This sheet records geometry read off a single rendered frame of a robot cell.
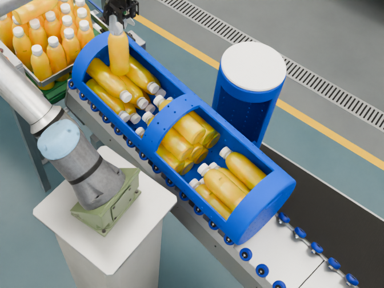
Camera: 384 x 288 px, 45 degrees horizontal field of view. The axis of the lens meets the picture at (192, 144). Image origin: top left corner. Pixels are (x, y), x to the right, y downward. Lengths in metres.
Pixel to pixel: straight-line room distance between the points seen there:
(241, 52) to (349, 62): 1.78
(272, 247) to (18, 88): 0.99
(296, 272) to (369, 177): 1.56
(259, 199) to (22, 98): 0.74
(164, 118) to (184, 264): 1.23
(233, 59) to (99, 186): 0.94
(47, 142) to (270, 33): 2.68
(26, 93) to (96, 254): 0.50
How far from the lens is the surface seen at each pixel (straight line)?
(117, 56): 1.70
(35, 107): 1.40
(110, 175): 1.32
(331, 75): 3.58
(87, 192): 1.32
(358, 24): 4.07
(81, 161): 1.29
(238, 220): 1.45
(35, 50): 1.94
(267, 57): 2.06
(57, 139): 1.27
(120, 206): 1.39
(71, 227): 1.45
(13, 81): 1.39
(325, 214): 2.73
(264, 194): 1.44
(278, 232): 1.73
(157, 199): 1.48
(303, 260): 1.72
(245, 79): 1.95
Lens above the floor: 2.47
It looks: 56 degrees down
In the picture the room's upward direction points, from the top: 8 degrees clockwise
